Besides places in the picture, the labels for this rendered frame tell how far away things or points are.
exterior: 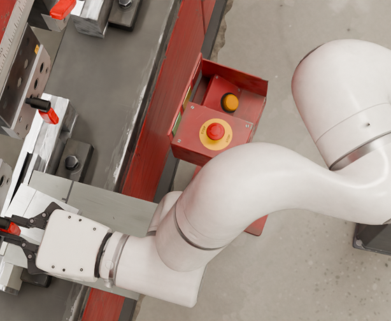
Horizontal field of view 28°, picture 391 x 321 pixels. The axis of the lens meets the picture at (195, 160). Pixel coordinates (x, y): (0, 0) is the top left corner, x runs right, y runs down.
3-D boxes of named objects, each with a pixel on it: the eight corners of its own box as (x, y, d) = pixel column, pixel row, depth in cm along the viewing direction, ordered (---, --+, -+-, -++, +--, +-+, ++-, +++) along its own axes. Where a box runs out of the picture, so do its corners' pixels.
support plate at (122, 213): (138, 300, 145) (137, 300, 144) (3, 262, 148) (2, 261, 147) (166, 207, 149) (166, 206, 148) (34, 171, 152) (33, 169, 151)
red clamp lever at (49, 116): (59, 127, 137) (46, 109, 128) (37, 121, 138) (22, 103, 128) (62, 118, 138) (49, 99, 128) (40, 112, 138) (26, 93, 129)
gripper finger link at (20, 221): (46, 234, 131) (7, 223, 132) (51, 215, 132) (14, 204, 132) (41, 230, 128) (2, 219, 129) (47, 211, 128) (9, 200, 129)
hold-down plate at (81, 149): (48, 288, 158) (44, 286, 155) (23, 281, 159) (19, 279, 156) (95, 147, 165) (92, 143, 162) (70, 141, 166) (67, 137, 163)
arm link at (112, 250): (118, 291, 130) (100, 286, 131) (134, 239, 132) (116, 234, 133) (110, 286, 122) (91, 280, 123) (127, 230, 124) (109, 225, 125)
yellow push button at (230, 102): (230, 114, 184) (235, 113, 182) (217, 107, 182) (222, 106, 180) (235, 99, 185) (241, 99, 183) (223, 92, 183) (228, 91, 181)
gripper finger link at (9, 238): (35, 263, 130) (-3, 251, 130) (42, 244, 130) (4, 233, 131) (31, 260, 127) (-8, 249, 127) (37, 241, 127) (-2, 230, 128)
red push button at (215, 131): (221, 146, 174) (221, 141, 171) (204, 140, 175) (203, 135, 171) (227, 130, 175) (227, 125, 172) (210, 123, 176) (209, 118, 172)
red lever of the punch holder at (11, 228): (21, 239, 132) (4, 228, 123) (-2, 232, 133) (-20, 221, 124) (25, 228, 133) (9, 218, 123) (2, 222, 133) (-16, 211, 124)
